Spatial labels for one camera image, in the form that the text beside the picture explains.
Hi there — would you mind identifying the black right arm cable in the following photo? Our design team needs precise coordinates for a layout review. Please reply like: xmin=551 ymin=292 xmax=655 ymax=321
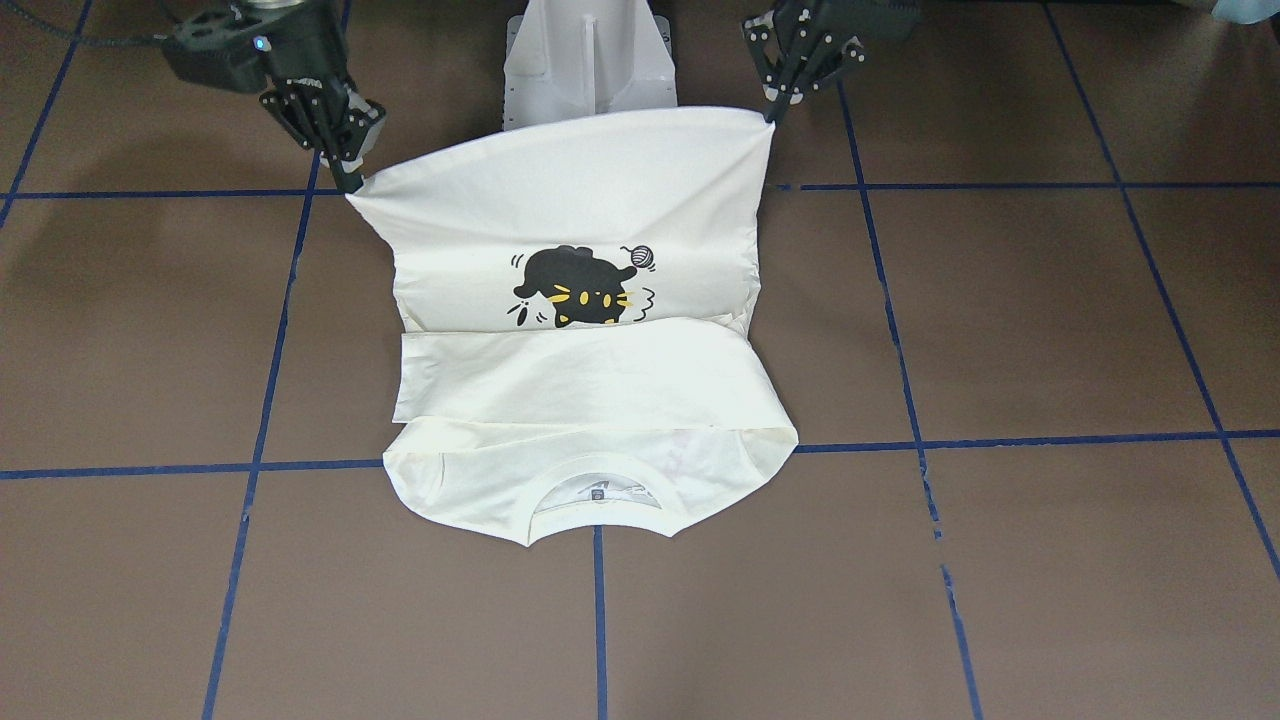
xmin=0 ymin=0 xmax=175 ymax=49

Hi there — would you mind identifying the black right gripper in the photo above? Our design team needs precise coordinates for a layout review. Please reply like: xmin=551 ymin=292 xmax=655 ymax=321
xmin=163 ymin=1 xmax=387 ymax=193

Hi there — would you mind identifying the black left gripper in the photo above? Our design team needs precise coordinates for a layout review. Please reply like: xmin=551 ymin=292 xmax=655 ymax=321
xmin=741 ymin=1 xmax=922 ymax=124

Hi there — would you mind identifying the cream cat print t-shirt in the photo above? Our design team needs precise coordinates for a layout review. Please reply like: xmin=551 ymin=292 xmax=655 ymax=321
xmin=348 ymin=106 xmax=799 ymax=547

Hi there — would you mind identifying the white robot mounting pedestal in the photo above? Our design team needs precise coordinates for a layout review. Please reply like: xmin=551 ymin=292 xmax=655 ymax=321
xmin=502 ymin=1 xmax=678 ymax=131

